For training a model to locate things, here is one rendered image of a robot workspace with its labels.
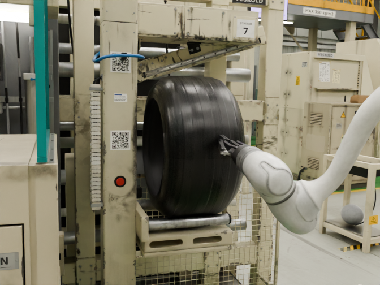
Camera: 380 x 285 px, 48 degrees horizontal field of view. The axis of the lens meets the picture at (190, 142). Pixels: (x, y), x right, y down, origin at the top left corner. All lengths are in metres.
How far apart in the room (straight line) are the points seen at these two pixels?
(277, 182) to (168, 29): 1.03
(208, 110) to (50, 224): 0.82
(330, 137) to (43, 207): 5.61
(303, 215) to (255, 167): 0.20
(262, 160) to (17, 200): 0.62
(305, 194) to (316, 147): 5.21
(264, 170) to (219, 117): 0.46
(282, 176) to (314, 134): 5.36
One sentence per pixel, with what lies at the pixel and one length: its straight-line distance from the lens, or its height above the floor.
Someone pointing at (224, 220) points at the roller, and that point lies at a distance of 1.75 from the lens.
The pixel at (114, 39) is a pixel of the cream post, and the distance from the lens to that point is 1.65.
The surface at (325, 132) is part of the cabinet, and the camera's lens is 6.32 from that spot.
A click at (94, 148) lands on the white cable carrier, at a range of 1.66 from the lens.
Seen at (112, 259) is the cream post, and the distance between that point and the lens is 1.77.
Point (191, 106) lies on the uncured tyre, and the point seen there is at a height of 1.36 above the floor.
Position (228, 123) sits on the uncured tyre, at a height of 1.30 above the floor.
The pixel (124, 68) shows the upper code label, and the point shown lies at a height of 1.49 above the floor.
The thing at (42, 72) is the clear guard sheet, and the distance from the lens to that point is 0.89.
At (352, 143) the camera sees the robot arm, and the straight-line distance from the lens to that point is 1.24.
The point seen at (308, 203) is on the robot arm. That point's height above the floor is 1.11.
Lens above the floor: 1.43
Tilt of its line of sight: 7 degrees down
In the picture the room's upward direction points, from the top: 1 degrees clockwise
